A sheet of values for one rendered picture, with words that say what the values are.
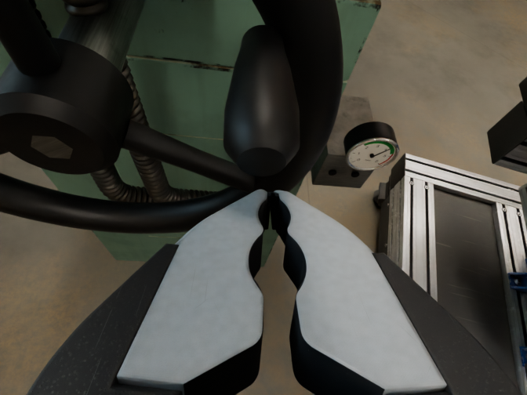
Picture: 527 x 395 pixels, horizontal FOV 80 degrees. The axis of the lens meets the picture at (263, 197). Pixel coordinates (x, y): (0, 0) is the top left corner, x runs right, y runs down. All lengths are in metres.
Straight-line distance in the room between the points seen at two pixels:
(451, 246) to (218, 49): 0.82
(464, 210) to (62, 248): 1.18
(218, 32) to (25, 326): 0.90
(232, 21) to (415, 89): 1.46
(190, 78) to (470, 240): 0.88
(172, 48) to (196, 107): 0.08
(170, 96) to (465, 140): 1.42
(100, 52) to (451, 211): 0.99
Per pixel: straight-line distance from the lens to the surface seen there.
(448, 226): 1.04
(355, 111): 0.51
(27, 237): 1.16
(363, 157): 0.41
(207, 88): 0.40
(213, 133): 0.46
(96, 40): 0.22
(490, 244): 1.10
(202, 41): 0.37
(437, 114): 1.69
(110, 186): 0.37
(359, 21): 0.36
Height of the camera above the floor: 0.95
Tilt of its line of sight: 59 degrees down
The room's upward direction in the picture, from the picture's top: 16 degrees clockwise
